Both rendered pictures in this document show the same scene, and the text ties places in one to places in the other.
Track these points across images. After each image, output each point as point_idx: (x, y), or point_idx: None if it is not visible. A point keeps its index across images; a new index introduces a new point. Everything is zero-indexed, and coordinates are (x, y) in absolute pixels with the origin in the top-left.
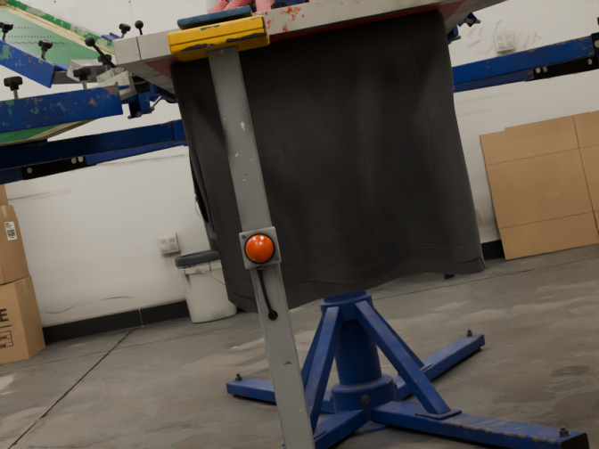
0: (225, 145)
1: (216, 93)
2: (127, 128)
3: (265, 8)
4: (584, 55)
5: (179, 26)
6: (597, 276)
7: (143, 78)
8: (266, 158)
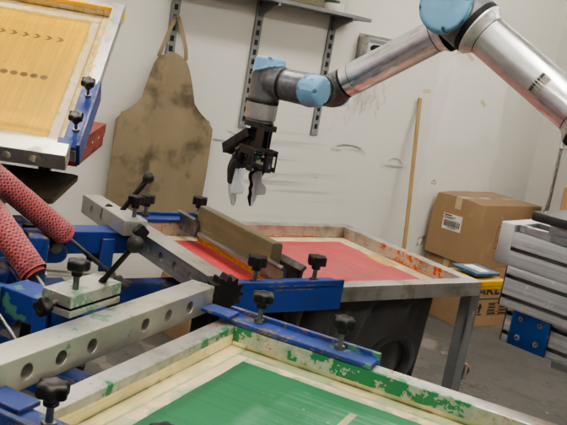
0: (472, 326)
1: (477, 303)
2: (82, 370)
3: (17, 178)
4: None
5: (499, 276)
6: None
7: (402, 298)
8: None
